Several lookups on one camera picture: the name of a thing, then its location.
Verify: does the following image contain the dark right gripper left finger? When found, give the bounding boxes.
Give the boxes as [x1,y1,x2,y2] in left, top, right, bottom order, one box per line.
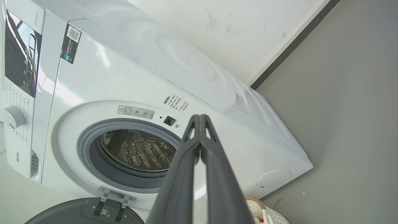
[146,114,207,224]

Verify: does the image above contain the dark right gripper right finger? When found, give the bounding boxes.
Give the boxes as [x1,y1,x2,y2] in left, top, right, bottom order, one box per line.
[200,114,254,224]

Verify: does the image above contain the cream perforated laundry basket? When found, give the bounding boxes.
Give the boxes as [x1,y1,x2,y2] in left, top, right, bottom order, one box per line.
[245,196,290,224]

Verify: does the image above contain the stainless steel washing machine drum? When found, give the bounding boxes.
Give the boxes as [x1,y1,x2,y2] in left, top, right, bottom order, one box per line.
[99,129,177,172]

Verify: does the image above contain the washing machine door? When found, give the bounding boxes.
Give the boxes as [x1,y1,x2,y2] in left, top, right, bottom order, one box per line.
[24,197,145,224]

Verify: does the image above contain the round white filter cover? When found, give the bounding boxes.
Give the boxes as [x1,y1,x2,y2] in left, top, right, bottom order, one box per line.
[256,170,292,190]

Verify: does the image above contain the metal door hinge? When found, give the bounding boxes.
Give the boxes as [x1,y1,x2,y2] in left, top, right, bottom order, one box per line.
[93,186,137,223]

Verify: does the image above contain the small printed text label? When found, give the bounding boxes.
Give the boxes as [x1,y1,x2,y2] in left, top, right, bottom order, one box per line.
[162,96,190,112]

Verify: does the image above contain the grey warning sticker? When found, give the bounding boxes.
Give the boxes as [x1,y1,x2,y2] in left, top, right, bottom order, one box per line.
[117,105,155,120]

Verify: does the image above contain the grey rubber door gasket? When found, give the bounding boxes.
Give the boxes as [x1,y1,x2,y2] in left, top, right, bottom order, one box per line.
[77,118,183,190]

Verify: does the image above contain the white front-load washing machine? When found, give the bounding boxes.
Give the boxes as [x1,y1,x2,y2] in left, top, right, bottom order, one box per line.
[0,0,313,220]

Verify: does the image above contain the black QR code sticker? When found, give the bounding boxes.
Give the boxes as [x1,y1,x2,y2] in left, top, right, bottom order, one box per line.
[60,24,82,64]

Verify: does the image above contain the white control knob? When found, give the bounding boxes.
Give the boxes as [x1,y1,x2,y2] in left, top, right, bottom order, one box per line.
[0,105,26,129]

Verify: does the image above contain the black control display panel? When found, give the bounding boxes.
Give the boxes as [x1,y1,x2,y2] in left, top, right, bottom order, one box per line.
[4,9,43,98]

